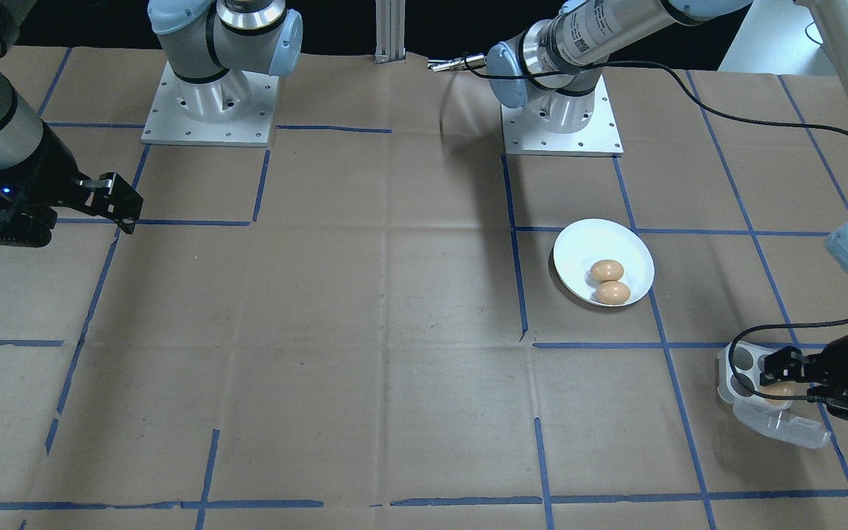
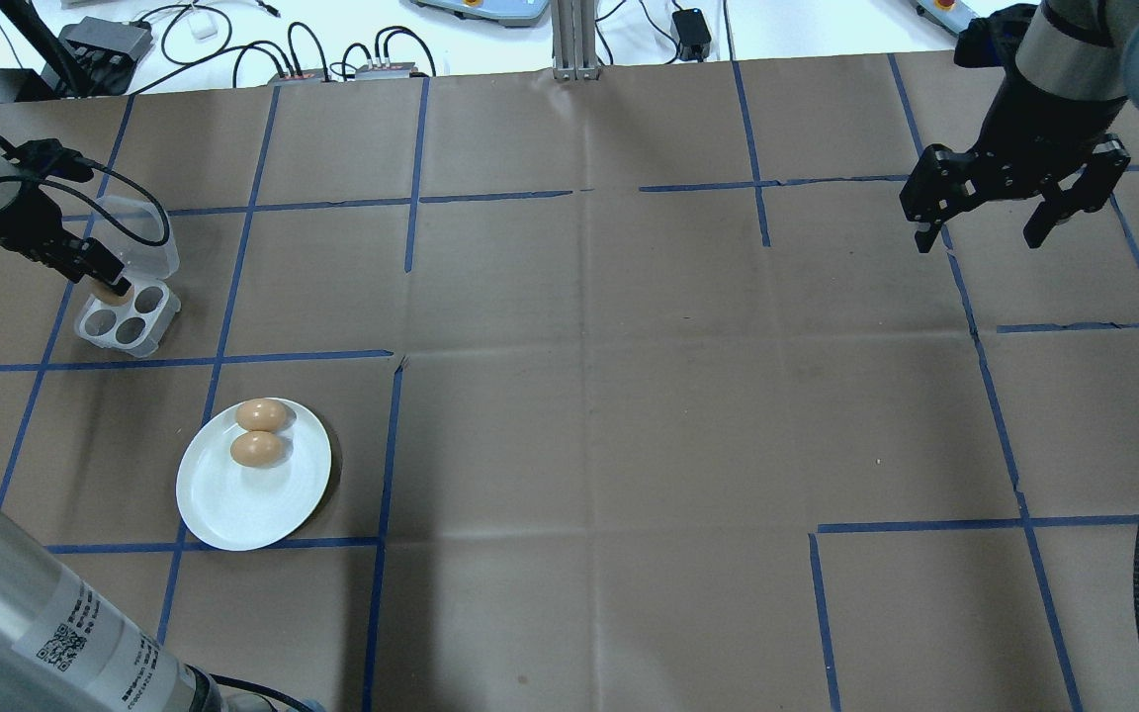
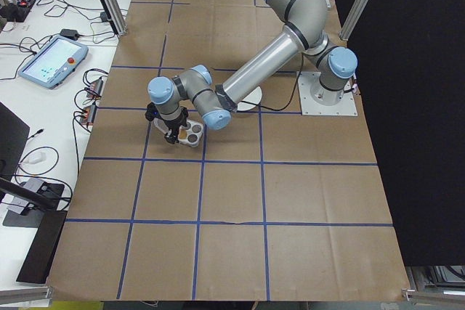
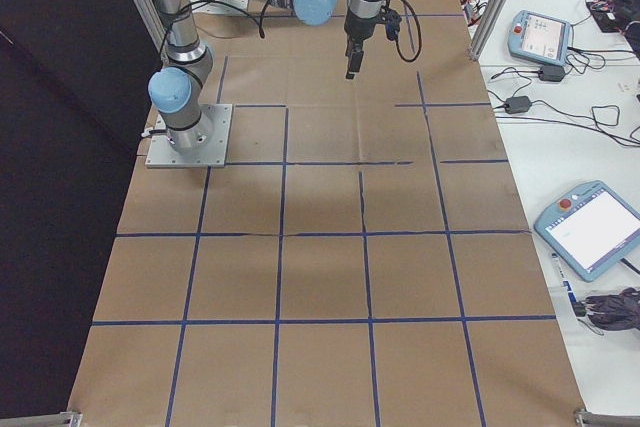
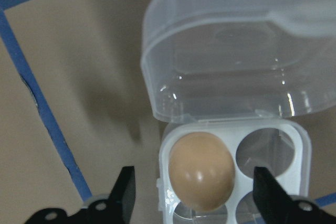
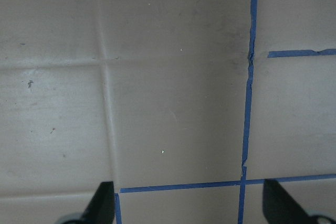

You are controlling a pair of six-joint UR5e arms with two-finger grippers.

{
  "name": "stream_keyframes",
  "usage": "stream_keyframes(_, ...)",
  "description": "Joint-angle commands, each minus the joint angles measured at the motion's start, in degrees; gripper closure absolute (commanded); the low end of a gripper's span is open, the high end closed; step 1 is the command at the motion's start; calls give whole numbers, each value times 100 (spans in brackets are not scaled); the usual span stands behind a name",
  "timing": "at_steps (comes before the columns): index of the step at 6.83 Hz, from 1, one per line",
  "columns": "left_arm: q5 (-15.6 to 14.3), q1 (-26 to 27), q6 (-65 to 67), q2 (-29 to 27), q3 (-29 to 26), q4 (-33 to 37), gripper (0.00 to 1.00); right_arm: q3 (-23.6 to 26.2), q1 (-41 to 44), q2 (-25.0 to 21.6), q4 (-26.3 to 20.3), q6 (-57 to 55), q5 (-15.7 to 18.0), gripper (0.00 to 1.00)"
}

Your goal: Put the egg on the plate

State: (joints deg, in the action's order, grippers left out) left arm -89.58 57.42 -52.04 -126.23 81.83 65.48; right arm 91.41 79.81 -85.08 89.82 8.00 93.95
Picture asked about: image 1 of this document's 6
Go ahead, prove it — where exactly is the aluminium profile post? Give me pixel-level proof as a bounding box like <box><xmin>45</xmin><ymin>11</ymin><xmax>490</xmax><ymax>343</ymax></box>
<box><xmin>374</xmin><ymin>0</ymin><xmax>406</xmax><ymax>65</ymax></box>

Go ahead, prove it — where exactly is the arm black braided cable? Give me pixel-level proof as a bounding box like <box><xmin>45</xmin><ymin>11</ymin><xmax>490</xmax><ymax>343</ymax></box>
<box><xmin>461</xmin><ymin>55</ymin><xmax>848</xmax><ymax>406</ymax></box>

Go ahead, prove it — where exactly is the white round plate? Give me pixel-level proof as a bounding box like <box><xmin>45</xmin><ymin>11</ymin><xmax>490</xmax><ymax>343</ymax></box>
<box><xmin>553</xmin><ymin>219</ymin><xmax>655</xmax><ymax>308</ymax></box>

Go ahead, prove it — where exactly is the clear plastic egg carton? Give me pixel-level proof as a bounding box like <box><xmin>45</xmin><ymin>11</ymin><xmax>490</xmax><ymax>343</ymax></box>
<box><xmin>716</xmin><ymin>341</ymin><xmax>832</xmax><ymax>450</ymax></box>

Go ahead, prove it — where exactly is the silver cable connector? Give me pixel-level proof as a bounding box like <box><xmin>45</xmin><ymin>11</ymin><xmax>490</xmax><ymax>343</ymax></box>
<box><xmin>426</xmin><ymin>55</ymin><xmax>487</xmax><ymax>73</ymax></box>

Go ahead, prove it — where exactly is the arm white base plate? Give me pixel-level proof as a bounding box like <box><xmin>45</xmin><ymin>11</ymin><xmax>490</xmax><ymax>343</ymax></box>
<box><xmin>141</xmin><ymin>60</ymin><xmax>280</xmax><ymax>148</ymax></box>
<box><xmin>501</xmin><ymin>74</ymin><xmax>623</xmax><ymax>157</ymax></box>

